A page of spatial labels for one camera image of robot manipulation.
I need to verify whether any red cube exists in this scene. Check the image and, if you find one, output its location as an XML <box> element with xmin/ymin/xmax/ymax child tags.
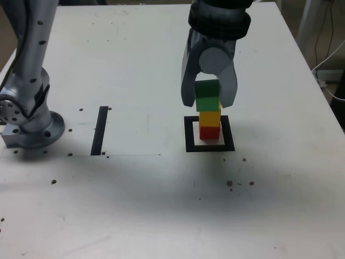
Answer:
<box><xmin>199</xmin><ymin>125</ymin><xmax>222</xmax><ymax>141</ymax></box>

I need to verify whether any green cube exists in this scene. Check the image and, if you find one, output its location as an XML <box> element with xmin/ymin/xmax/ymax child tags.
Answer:
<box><xmin>194</xmin><ymin>79</ymin><xmax>222</xmax><ymax>112</ymax></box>

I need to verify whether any yellow cube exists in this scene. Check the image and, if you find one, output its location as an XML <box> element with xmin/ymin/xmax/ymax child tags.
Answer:
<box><xmin>198</xmin><ymin>103</ymin><xmax>223</xmax><ymax>128</ymax></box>

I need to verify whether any black tape strip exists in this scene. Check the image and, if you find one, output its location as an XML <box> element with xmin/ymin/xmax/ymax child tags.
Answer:
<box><xmin>90</xmin><ymin>106</ymin><xmax>109</xmax><ymax>156</ymax></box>

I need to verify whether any white cable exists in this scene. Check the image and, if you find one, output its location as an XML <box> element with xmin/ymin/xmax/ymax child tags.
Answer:
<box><xmin>311</xmin><ymin>39</ymin><xmax>345</xmax><ymax>101</ymax></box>

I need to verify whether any black tape square outline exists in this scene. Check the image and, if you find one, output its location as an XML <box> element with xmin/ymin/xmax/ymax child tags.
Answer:
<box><xmin>184</xmin><ymin>115</ymin><xmax>236</xmax><ymax>153</ymax></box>

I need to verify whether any grey metal frame leg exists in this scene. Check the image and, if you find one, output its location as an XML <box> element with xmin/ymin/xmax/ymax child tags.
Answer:
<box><xmin>295</xmin><ymin>0</ymin><xmax>326</xmax><ymax>51</ymax></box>

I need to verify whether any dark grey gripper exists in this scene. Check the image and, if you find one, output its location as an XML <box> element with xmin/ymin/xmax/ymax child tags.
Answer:
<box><xmin>180</xmin><ymin>27</ymin><xmax>239</xmax><ymax>110</ymax></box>

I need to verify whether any thin black cable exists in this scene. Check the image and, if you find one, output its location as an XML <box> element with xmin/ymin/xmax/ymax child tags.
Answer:
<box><xmin>313</xmin><ymin>0</ymin><xmax>341</xmax><ymax>71</ymax></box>

